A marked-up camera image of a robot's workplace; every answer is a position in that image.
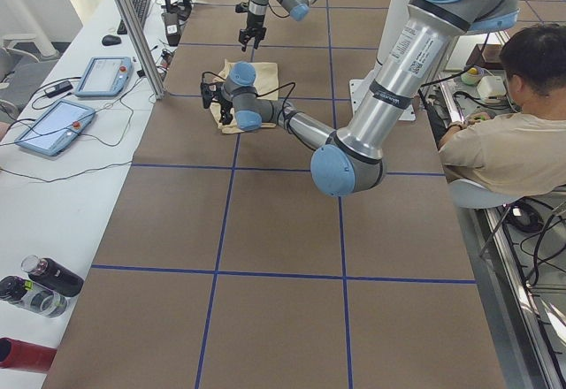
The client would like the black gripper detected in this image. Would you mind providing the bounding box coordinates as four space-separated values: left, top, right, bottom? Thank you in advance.
218 94 233 126
238 11 266 51

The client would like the beige long-sleeve printed shirt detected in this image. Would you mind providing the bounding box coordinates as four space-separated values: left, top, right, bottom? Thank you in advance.
209 59 279 134

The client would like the black computer keyboard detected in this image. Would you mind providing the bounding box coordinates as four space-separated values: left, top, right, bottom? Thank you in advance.
117 0 152 35

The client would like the upper blue teach pendant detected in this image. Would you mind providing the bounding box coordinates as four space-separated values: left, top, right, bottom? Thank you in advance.
74 57 133 98

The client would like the blue teach pendant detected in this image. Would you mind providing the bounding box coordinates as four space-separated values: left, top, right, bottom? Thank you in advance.
15 99 96 156
74 57 133 98

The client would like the black computer mouse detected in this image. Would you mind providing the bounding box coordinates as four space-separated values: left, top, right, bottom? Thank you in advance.
101 34 122 47

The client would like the black power adapter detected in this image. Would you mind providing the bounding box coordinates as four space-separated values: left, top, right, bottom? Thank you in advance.
44 80 73 98

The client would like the lower blue teach pendant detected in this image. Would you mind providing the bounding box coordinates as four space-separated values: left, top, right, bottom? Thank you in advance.
15 99 96 156

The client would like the black water bottle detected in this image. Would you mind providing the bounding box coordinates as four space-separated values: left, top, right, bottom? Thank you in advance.
20 255 84 297

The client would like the white office chair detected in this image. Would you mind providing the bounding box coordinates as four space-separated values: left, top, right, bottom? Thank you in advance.
448 179 521 257

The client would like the clear bottle black lid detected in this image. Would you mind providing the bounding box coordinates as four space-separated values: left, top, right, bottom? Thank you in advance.
1 276 67 318

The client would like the seated person in beige shirt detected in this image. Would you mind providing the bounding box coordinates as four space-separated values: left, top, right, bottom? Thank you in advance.
438 24 565 196

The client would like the red cylindrical bottle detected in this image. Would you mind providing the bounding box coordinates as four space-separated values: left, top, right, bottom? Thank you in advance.
1 337 57 373

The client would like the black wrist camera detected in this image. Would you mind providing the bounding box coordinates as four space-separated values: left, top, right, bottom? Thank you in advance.
234 2 249 13
200 71 223 110

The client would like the aluminium frame post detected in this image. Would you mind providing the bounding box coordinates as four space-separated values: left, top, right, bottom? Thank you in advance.
114 0 165 100

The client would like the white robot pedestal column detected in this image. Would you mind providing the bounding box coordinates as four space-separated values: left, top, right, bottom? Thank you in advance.
348 0 443 122

